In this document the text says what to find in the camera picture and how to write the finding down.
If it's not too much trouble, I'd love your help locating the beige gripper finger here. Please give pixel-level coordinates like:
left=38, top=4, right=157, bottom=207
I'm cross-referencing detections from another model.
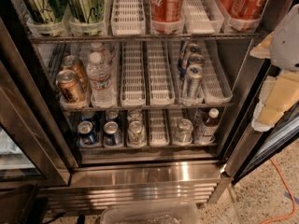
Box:
left=249, top=33, right=274, bottom=59
left=251, top=72, right=299, bottom=132

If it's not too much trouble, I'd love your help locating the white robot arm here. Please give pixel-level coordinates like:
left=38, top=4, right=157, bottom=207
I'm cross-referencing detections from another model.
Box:
left=250, top=5, right=299, bottom=132

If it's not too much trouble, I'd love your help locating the right front coca-cola can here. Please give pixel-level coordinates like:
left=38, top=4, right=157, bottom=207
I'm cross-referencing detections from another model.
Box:
left=230, top=0, right=265, bottom=21

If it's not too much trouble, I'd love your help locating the open glass fridge door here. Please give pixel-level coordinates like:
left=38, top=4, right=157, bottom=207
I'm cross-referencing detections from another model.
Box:
left=225, top=59, right=299, bottom=183

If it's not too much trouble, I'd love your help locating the rear silver red bull can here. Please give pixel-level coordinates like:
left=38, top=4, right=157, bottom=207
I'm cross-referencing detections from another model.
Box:
left=178, top=41, right=201, bottom=70

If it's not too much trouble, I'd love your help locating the silver red bull can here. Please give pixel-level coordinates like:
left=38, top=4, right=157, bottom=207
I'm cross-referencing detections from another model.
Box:
left=180, top=54, right=206, bottom=79
left=182, top=64, right=204, bottom=99
left=178, top=41, right=201, bottom=70

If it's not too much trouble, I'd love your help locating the middle silver red bull can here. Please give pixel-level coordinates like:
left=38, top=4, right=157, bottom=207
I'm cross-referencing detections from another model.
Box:
left=180, top=54, right=206, bottom=79

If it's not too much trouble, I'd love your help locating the front silver red bull can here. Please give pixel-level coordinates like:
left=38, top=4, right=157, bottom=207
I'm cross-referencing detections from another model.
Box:
left=182, top=64, right=204, bottom=99

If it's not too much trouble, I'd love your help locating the centre red coca-cola can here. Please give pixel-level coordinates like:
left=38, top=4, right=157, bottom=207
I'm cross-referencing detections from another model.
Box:
left=150, top=0, right=183, bottom=22

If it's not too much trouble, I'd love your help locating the rear diet pepsi can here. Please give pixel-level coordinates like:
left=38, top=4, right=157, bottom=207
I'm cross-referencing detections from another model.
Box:
left=127, top=109, right=143, bottom=122

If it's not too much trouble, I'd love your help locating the diet pepsi can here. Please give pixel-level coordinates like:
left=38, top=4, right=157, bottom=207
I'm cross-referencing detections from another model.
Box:
left=127, top=109, right=143, bottom=122
left=128, top=120, right=146, bottom=147

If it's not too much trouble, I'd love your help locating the front diet pepsi can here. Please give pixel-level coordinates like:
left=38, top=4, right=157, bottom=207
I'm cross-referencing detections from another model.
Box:
left=128, top=120, right=146, bottom=147

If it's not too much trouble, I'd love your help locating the stainless steel fridge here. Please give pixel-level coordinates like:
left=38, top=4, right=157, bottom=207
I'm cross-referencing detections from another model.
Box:
left=0, top=0, right=295, bottom=217

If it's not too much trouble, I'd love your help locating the blue pepsi can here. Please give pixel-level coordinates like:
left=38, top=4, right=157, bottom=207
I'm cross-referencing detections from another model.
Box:
left=81, top=111, right=100, bottom=131
left=103, top=121, right=123, bottom=147
left=105, top=110, right=121, bottom=125
left=78, top=120, right=98, bottom=145

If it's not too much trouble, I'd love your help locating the right green tea can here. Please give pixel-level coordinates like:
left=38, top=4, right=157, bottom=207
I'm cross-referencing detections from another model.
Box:
left=67, top=0, right=105, bottom=23

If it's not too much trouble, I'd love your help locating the green tea can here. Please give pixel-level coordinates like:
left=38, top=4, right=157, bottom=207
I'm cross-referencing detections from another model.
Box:
left=67, top=0, right=105, bottom=23
left=23, top=0, right=67, bottom=24

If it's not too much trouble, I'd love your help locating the left rear blue pepsi can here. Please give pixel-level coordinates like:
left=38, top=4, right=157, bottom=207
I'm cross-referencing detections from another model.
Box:
left=81, top=111, right=100, bottom=131

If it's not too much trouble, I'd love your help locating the rear gold coffee can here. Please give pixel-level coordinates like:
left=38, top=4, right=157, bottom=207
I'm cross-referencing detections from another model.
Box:
left=62, top=55, right=88, bottom=91

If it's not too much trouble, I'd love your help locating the gold coffee can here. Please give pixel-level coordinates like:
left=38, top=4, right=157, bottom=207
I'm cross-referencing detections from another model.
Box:
left=62, top=55, right=88, bottom=91
left=56, top=69, right=85, bottom=104

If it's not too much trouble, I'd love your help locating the left front blue pepsi can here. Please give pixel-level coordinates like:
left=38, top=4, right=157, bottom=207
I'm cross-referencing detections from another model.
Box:
left=78, top=120, right=98, bottom=145

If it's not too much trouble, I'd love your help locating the front gold coffee can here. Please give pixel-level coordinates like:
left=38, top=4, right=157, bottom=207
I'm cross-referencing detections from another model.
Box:
left=56, top=69, right=85, bottom=104

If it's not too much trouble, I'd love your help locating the left green tea can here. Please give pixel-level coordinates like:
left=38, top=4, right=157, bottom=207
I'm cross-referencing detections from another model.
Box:
left=23, top=0, right=67, bottom=24

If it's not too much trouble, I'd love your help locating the brown tea bottle white cap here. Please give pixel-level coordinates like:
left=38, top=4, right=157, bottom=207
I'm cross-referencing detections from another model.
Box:
left=195, top=108, right=220, bottom=145

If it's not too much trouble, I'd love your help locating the rear clear water bottle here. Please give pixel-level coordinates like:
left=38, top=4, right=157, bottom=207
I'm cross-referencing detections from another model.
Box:
left=91, top=42, right=112, bottom=65

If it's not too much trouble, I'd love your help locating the clear water bottle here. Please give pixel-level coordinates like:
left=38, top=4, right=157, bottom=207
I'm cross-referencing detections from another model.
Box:
left=91, top=42, right=112, bottom=65
left=86, top=52, right=113, bottom=108

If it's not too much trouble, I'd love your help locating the front clear water bottle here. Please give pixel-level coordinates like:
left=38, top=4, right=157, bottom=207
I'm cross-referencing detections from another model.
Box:
left=86, top=52, right=113, bottom=108

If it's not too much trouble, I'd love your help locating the clear plastic bin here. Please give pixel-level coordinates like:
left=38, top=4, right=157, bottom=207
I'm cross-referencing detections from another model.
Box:
left=100, top=201, right=200, bottom=224

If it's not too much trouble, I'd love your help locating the orange power cable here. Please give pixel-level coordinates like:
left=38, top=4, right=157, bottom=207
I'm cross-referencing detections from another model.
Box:
left=260, top=158, right=298, bottom=224

